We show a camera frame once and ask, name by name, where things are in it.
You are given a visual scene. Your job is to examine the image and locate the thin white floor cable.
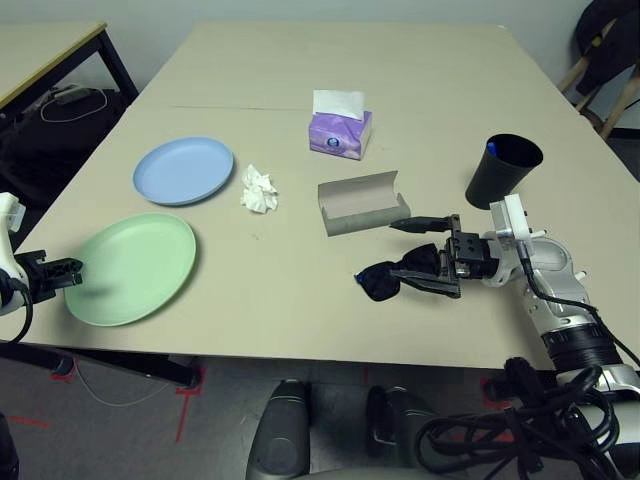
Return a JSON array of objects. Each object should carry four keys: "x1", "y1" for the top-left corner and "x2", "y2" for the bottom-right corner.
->
[{"x1": 74, "y1": 367, "x2": 169, "y2": 407}]

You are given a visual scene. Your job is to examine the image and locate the black plastic cup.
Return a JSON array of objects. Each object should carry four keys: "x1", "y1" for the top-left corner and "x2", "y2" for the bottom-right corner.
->
[{"x1": 464, "y1": 133, "x2": 544, "y2": 211}]

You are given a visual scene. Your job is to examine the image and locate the black cable bundle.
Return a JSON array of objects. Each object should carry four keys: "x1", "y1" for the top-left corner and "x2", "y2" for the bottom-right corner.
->
[{"x1": 414, "y1": 357, "x2": 621, "y2": 480}]

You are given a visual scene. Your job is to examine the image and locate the wooden stool yellow seat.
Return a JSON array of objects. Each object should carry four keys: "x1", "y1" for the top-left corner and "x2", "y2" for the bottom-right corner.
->
[{"x1": 559, "y1": 54, "x2": 640, "y2": 141}]

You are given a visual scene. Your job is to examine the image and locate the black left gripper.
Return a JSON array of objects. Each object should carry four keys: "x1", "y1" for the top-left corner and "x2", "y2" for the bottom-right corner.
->
[{"x1": 14, "y1": 252, "x2": 84, "y2": 303}]

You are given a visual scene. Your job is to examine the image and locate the black sunglasses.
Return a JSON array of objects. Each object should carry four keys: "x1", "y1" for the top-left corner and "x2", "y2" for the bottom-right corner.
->
[{"x1": 353, "y1": 243, "x2": 441, "y2": 302}]

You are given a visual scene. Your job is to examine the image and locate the grey glasses case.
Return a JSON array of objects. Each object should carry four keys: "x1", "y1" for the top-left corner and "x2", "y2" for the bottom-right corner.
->
[{"x1": 317, "y1": 170, "x2": 413, "y2": 238}]

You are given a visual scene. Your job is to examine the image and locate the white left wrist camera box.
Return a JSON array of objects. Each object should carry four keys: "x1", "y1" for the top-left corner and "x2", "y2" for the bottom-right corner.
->
[{"x1": 0, "y1": 192, "x2": 26, "y2": 316}]

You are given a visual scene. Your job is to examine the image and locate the grey robot left leg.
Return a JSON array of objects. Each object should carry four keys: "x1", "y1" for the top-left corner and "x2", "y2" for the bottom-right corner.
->
[{"x1": 248, "y1": 379, "x2": 311, "y2": 480}]

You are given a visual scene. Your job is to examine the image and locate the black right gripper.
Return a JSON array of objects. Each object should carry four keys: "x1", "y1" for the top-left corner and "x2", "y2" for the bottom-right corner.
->
[{"x1": 389, "y1": 213, "x2": 496, "y2": 300}]

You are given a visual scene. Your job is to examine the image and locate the grey robot leg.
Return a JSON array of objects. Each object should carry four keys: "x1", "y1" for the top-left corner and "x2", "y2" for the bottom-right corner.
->
[
  {"x1": 367, "y1": 384, "x2": 441, "y2": 466},
  {"x1": 248, "y1": 379, "x2": 311, "y2": 480}
]

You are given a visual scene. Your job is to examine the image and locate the black jacket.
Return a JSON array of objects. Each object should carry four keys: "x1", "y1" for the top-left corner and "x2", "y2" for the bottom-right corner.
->
[{"x1": 569, "y1": 0, "x2": 640, "y2": 99}]

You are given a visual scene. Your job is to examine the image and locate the red floor tape mark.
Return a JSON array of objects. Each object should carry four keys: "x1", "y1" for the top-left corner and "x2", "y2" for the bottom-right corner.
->
[{"x1": 174, "y1": 367, "x2": 206, "y2": 444}]

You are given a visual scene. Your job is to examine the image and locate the light grey robot torso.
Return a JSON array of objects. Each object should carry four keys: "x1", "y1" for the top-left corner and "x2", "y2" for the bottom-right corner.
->
[{"x1": 299, "y1": 467, "x2": 416, "y2": 480}]

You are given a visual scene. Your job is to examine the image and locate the black left camera cable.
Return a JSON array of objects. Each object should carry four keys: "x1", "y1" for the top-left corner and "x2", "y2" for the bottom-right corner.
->
[{"x1": 0, "y1": 279, "x2": 34, "y2": 344}]

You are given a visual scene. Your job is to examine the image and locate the grey power adapter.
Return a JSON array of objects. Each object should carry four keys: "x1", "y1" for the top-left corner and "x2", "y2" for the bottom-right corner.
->
[{"x1": 52, "y1": 85, "x2": 89, "y2": 105}]

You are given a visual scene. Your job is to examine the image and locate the green plastic plate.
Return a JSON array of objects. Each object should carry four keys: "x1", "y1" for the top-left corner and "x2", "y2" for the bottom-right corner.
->
[{"x1": 63, "y1": 213, "x2": 198, "y2": 327}]

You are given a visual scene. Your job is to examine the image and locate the purple tissue pack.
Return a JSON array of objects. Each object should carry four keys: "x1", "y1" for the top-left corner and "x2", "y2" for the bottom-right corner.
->
[{"x1": 307, "y1": 109, "x2": 374, "y2": 162}]

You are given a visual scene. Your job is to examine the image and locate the beige side table black legs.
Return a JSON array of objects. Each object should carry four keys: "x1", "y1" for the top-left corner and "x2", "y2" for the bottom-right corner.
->
[{"x1": 0, "y1": 20, "x2": 140, "y2": 109}]

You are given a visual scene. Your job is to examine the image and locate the blue plastic plate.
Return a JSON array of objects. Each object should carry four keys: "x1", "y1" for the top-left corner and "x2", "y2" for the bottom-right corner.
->
[{"x1": 132, "y1": 137, "x2": 235, "y2": 207}]

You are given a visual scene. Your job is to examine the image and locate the white tissue sheet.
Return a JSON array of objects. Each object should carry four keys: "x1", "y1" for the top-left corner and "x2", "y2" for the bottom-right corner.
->
[{"x1": 312, "y1": 89, "x2": 365, "y2": 121}]

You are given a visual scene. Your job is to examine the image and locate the grey robot right leg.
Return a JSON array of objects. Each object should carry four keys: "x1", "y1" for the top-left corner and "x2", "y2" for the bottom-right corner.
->
[{"x1": 367, "y1": 384, "x2": 441, "y2": 466}]

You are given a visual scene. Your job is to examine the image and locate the white floor cable loop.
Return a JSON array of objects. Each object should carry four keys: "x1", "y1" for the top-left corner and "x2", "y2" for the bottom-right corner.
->
[{"x1": 40, "y1": 87, "x2": 109, "y2": 123}]

